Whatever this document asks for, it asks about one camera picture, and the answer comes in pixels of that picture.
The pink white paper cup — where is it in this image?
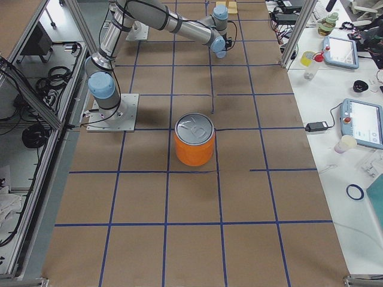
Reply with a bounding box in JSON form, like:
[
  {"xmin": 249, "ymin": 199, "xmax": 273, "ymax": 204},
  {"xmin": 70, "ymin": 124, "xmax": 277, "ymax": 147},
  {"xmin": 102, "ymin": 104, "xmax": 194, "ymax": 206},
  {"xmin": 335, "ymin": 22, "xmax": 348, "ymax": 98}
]
[{"xmin": 334, "ymin": 135, "xmax": 357, "ymax": 154}]

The clear plastic packaging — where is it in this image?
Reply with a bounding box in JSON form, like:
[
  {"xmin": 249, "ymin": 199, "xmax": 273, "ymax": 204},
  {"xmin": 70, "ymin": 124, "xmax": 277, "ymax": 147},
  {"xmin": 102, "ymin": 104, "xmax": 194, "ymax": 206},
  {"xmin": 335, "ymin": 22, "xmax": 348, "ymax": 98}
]
[{"xmin": 357, "ymin": 149, "xmax": 382, "ymax": 178}]

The black box under frame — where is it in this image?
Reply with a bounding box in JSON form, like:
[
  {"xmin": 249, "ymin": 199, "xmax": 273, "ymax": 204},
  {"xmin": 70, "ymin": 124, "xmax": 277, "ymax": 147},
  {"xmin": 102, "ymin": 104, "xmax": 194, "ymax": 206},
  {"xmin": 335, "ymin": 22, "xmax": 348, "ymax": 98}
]
[{"xmin": 17, "ymin": 22, "xmax": 53, "ymax": 63}]

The black power brick on table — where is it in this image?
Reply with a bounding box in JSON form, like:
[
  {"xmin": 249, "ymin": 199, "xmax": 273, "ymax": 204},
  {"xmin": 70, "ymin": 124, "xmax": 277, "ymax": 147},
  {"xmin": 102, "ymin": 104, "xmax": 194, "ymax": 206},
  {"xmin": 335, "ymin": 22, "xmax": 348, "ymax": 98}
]
[{"xmin": 305, "ymin": 121, "xmax": 329, "ymax": 132}]

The far teach pendant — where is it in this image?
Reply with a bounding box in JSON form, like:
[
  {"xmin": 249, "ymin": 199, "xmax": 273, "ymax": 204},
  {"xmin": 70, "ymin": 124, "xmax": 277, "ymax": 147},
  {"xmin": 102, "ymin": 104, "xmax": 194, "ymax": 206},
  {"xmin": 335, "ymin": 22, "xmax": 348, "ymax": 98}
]
[{"xmin": 323, "ymin": 36, "xmax": 359, "ymax": 69}]

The green glass jar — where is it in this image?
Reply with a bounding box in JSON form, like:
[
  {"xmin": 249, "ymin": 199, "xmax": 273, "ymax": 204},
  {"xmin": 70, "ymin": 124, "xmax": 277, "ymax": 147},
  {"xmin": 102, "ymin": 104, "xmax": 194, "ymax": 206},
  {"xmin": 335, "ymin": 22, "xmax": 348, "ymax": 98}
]
[{"xmin": 317, "ymin": 12, "xmax": 339, "ymax": 36}]

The orange bin with grey lid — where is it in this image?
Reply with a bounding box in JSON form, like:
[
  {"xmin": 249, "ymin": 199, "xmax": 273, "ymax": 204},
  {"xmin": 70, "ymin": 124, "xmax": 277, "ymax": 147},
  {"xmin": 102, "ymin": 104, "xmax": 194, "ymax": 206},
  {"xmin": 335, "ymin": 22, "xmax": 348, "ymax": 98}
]
[{"xmin": 174, "ymin": 113, "xmax": 215, "ymax": 166}]

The wooden stand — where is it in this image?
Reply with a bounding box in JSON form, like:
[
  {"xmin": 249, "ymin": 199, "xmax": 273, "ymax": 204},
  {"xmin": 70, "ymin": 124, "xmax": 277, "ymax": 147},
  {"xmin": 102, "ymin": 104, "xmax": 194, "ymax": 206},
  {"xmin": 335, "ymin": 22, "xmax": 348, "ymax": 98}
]
[{"xmin": 216, "ymin": 0, "xmax": 238, "ymax": 15}]

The aluminium frame post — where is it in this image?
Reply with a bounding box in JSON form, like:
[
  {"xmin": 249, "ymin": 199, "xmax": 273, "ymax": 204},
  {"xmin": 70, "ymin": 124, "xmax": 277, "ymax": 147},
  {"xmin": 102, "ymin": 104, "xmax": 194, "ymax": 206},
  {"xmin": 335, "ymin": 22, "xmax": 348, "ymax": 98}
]
[{"xmin": 279, "ymin": 0, "xmax": 317, "ymax": 68}]

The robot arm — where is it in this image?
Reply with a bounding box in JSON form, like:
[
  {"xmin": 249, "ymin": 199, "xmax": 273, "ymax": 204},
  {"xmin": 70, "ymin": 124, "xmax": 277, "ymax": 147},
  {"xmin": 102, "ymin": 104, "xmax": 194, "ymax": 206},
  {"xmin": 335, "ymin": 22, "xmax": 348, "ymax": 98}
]
[
  {"xmin": 85, "ymin": 1, "xmax": 227, "ymax": 121},
  {"xmin": 126, "ymin": 1, "xmax": 229, "ymax": 59}
]

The clear bottle red cap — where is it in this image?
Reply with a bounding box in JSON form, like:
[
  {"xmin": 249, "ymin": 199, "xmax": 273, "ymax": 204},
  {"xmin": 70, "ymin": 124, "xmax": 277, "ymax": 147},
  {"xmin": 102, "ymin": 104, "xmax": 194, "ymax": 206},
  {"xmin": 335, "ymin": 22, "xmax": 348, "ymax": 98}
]
[{"xmin": 303, "ymin": 51, "xmax": 324, "ymax": 80}]

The teal board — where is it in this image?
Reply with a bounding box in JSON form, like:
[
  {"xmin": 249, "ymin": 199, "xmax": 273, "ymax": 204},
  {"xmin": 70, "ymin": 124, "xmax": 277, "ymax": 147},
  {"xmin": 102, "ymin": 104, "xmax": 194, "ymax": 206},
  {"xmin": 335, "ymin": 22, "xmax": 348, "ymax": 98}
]
[{"xmin": 367, "ymin": 174, "xmax": 383, "ymax": 227}]

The blue tape ring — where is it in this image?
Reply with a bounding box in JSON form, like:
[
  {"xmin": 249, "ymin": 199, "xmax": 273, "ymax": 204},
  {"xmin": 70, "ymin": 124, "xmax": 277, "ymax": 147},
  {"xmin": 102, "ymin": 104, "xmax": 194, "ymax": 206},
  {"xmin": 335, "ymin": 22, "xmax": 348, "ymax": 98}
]
[{"xmin": 346, "ymin": 184, "xmax": 364, "ymax": 200}]

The near teach pendant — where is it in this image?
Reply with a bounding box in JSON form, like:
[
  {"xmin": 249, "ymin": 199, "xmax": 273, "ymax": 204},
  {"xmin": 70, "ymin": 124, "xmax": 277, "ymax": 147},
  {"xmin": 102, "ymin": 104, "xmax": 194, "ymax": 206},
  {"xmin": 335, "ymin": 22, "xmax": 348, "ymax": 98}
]
[{"xmin": 340, "ymin": 98, "xmax": 382, "ymax": 149}]

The teach pendant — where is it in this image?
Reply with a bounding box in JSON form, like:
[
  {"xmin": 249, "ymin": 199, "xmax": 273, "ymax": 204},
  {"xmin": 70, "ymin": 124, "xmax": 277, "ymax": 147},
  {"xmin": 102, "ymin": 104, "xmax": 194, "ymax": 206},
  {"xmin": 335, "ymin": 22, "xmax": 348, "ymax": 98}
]
[
  {"xmin": 340, "ymin": 98, "xmax": 382, "ymax": 149},
  {"xmin": 323, "ymin": 36, "xmax": 359, "ymax": 69}
]

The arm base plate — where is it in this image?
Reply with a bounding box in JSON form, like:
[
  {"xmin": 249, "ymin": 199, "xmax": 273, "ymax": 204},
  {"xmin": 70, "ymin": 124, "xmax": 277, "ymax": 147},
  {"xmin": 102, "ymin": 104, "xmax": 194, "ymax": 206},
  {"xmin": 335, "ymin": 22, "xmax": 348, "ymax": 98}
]
[
  {"xmin": 126, "ymin": 21, "xmax": 149, "ymax": 42},
  {"xmin": 86, "ymin": 93, "xmax": 139, "ymax": 132}
]

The black round object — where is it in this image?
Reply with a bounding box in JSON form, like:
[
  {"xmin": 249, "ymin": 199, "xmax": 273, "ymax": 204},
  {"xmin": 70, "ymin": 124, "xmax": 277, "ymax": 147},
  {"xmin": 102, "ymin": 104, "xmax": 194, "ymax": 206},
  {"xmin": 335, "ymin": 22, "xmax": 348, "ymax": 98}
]
[{"xmin": 352, "ymin": 80, "xmax": 369, "ymax": 93}]

